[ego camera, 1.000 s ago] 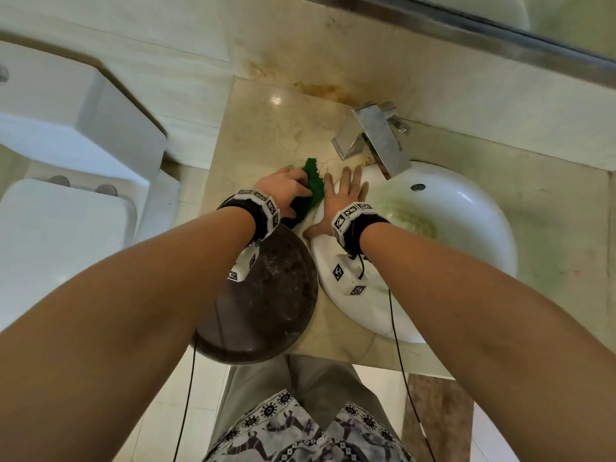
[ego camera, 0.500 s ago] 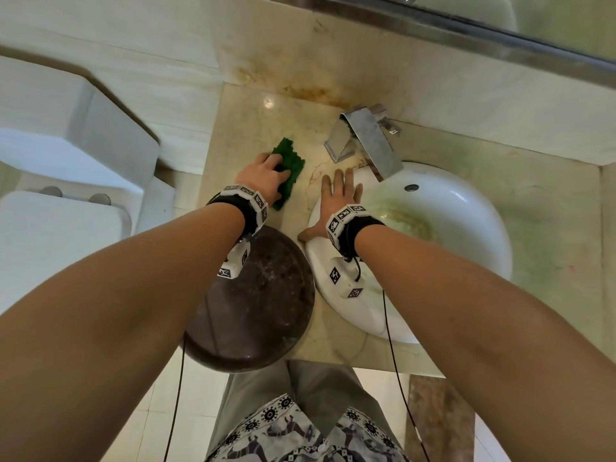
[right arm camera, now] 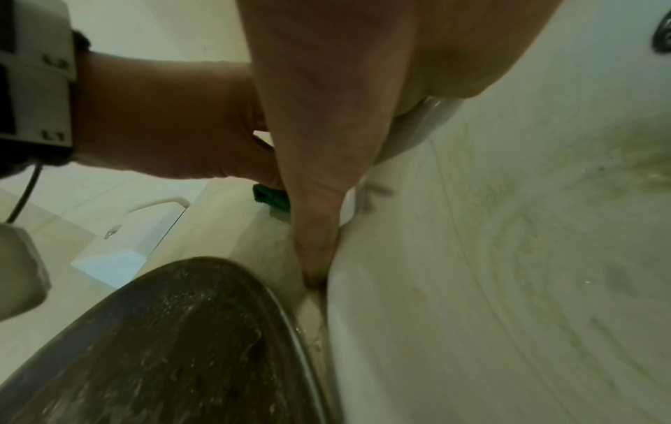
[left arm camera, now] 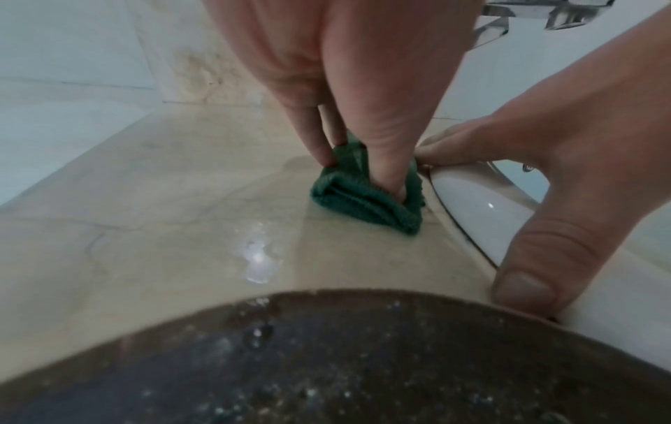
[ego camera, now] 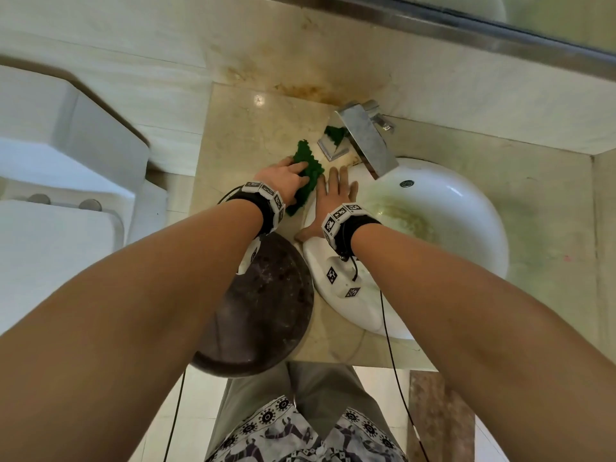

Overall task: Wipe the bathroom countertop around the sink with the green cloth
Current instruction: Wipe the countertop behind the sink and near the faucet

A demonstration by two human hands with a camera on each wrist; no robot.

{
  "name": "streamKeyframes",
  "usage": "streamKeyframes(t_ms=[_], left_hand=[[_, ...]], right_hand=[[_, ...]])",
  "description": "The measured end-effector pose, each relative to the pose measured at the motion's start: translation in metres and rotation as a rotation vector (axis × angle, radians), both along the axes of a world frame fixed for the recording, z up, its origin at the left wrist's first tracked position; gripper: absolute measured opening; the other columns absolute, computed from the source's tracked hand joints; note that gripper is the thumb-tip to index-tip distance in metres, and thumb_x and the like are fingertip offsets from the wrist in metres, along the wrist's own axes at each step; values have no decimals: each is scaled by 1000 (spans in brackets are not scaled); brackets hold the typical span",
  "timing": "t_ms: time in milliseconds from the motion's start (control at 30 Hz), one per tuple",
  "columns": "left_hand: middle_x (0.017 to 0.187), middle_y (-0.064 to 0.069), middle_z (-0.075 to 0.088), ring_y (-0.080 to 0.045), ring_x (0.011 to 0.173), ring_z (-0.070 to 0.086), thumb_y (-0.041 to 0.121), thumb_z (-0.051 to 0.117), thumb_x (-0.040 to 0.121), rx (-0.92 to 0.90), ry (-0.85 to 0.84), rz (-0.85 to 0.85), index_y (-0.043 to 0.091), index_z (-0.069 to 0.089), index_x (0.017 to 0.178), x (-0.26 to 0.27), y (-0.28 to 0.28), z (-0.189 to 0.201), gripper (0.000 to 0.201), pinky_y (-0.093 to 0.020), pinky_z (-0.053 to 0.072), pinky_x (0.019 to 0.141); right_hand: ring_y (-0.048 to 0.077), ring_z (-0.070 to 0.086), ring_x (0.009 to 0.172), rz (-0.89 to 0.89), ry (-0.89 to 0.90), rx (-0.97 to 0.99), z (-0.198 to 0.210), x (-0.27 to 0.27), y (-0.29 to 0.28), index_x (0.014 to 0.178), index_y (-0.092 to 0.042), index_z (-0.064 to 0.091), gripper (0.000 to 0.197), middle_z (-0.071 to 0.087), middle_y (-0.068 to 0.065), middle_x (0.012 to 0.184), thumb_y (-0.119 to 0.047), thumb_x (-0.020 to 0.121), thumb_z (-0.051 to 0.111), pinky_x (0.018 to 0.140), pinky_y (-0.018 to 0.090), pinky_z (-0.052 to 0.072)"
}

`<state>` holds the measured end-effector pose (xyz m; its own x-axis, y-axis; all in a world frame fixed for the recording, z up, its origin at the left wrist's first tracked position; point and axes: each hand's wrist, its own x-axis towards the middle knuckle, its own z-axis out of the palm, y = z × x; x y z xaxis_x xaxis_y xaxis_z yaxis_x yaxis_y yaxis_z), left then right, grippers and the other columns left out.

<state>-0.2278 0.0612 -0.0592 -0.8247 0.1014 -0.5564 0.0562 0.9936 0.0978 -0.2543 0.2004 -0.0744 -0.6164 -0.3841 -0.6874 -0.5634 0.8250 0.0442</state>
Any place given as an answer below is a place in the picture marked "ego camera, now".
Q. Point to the black wristband with marker tags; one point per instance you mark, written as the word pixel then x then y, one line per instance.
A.
pixel 349 228
pixel 264 206

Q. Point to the person's right forearm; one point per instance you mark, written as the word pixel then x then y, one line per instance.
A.
pixel 481 331

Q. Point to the grey trousers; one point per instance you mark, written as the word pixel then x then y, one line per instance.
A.
pixel 327 384

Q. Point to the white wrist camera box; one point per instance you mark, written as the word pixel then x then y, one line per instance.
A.
pixel 250 257
pixel 339 279

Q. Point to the metal framed wall mirror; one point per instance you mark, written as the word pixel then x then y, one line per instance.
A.
pixel 481 38

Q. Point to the white round sink basin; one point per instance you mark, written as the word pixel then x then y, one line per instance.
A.
pixel 457 221

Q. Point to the green cloth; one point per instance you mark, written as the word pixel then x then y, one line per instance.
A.
pixel 308 156

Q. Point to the white toilet lid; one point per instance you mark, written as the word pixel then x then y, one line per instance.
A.
pixel 48 254

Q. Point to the patterned white shirt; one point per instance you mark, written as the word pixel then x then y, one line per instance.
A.
pixel 274 433

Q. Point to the person's left forearm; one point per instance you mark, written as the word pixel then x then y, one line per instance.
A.
pixel 120 341

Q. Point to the white toilet tank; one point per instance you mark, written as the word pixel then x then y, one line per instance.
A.
pixel 58 139

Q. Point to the person's left hand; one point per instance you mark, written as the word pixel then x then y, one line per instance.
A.
pixel 281 180

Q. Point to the dark round metal tray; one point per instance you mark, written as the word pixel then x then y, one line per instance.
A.
pixel 264 312

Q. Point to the person's right hand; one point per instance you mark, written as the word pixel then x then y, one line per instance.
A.
pixel 332 197

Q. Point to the chrome square faucet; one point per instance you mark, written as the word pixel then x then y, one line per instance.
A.
pixel 368 139

